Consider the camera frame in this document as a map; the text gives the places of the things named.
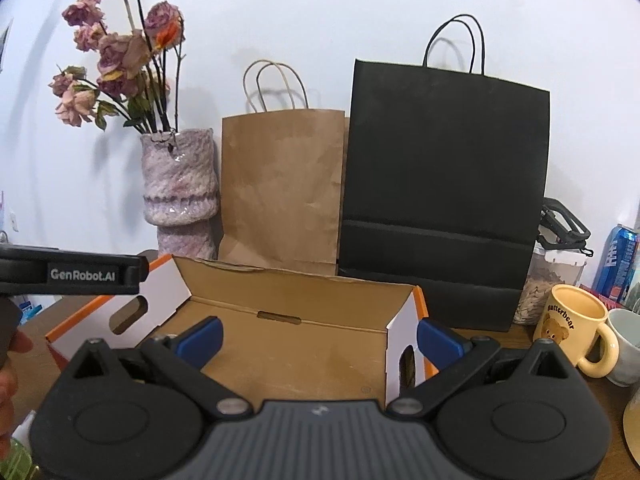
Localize person's left hand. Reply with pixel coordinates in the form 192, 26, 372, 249
0, 332, 34, 441

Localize pale white cup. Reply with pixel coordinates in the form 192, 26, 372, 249
602, 308, 640, 387

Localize yellow bear mug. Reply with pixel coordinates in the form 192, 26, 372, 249
532, 284, 620, 378

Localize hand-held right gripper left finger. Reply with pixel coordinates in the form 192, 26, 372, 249
60, 316, 253, 420

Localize dried pink flowers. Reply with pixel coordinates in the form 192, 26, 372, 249
48, 0, 187, 136

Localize black paper bag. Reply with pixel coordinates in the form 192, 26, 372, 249
337, 12, 551, 333

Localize pink knitted vase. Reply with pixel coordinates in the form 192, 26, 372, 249
140, 128, 221, 261

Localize blue drink can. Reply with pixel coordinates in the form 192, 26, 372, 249
595, 224, 640, 303

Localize red and orange cardboard box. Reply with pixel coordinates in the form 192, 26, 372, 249
45, 254, 431, 411

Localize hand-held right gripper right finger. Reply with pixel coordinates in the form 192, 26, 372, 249
387, 317, 582, 420

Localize brown paper bag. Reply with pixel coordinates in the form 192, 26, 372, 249
218, 59, 347, 277

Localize clear seed container black lid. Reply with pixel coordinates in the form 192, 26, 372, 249
513, 197, 592, 327

